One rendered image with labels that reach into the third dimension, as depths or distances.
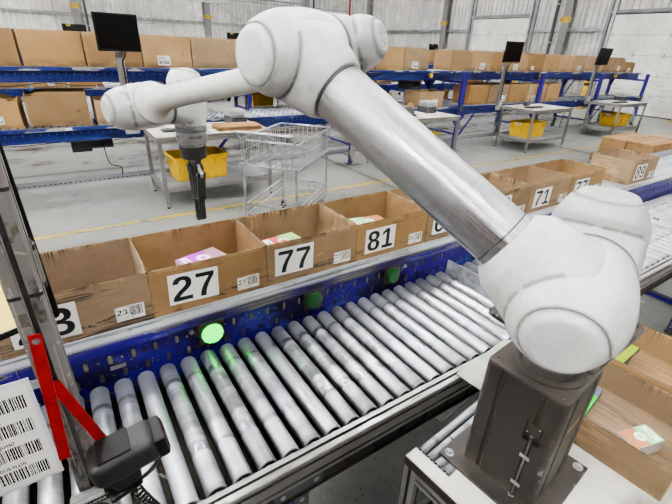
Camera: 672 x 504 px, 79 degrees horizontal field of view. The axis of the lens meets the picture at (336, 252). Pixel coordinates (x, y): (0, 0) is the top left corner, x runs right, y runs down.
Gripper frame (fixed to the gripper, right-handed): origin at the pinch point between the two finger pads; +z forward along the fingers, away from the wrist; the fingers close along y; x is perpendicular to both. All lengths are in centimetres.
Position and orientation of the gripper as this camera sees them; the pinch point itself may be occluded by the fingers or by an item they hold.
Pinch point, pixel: (200, 208)
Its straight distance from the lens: 140.2
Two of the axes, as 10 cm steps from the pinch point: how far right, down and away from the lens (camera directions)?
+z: -0.3, 9.0, 4.4
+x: 8.4, -2.2, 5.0
